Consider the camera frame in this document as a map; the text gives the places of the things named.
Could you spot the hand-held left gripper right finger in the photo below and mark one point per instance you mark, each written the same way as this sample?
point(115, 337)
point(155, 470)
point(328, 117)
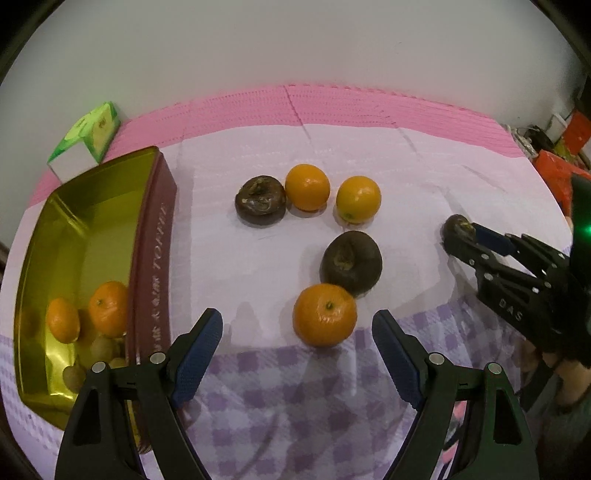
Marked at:
point(399, 360)

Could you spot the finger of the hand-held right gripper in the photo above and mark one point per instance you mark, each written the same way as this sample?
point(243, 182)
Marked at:
point(498, 241)
point(475, 258)

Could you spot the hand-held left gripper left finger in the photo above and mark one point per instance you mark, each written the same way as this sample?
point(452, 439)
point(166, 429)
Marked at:
point(196, 360)

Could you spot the dark brown round fruit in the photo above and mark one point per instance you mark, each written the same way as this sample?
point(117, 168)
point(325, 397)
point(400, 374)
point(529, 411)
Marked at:
point(457, 229)
point(352, 263)
point(259, 201)

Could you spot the orange mandarin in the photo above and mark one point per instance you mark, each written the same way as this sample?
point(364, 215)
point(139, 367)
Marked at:
point(108, 308)
point(325, 314)
point(307, 187)
point(63, 319)
point(358, 199)

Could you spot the maroon tin box gold inside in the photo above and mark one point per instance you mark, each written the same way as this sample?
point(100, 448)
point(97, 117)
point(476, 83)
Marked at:
point(78, 258)

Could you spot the person's right hand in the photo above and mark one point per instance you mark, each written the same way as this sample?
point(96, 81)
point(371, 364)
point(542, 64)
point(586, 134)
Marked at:
point(570, 371)

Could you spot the orange plastic bag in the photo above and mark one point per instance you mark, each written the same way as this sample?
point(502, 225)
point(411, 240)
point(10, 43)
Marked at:
point(556, 177)

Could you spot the pink purple checked tablecloth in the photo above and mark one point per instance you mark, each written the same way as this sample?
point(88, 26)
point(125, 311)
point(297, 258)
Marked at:
point(286, 397)

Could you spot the pile of small clutter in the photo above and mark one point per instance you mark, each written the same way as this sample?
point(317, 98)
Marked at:
point(531, 138)

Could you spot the green white tissue box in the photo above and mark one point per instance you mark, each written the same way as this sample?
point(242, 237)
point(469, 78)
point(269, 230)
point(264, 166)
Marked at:
point(90, 134)

